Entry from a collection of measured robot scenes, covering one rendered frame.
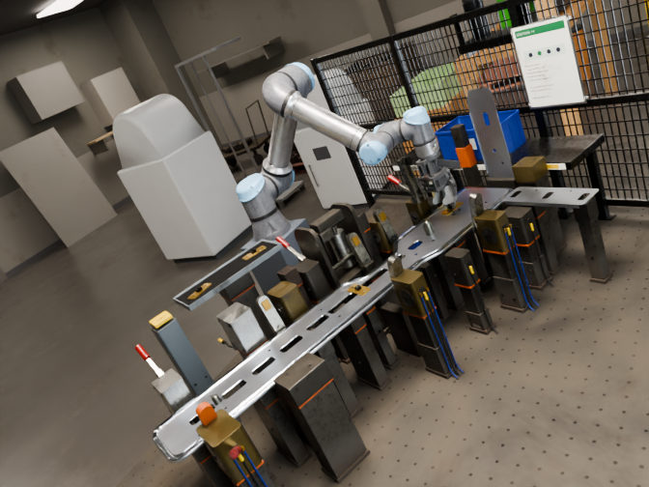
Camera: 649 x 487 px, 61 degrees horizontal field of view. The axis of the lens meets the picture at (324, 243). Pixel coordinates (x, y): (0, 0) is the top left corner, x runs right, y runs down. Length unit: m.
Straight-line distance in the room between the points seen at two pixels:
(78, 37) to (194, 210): 6.51
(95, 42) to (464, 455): 10.73
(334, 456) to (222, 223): 4.31
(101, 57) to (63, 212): 3.19
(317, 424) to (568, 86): 1.43
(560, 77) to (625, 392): 1.11
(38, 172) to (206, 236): 4.96
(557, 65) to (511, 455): 1.32
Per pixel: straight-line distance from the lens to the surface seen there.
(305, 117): 1.80
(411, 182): 2.01
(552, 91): 2.22
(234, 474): 1.36
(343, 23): 9.28
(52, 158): 10.15
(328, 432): 1.50
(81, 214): 10.00
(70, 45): 11.30
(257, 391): 1.50
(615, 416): 1.53
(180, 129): 5.60
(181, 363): 1.81
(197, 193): 5.49
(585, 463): 1.45
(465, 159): 2.22
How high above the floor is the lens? 1.79
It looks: 22 degrees down
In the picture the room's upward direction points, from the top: 24 degrees counter-clockwise
